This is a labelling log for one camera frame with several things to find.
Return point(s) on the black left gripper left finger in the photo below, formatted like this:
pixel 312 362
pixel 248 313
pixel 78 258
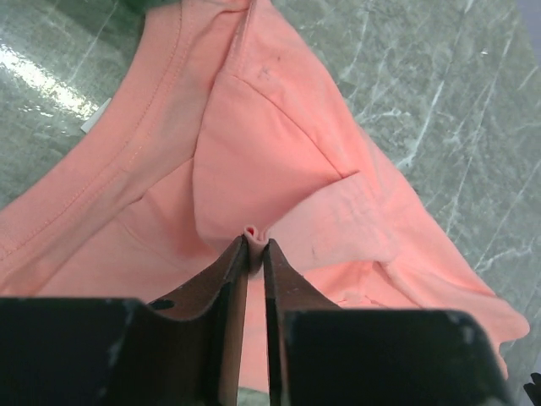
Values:
pixel 181 349

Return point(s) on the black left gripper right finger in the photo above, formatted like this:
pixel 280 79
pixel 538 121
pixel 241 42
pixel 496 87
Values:
pixel 320 354

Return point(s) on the salmon pink t shirt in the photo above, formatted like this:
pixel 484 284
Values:
pixel 225 124

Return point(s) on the white care label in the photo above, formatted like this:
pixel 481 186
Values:
pixel 95 116

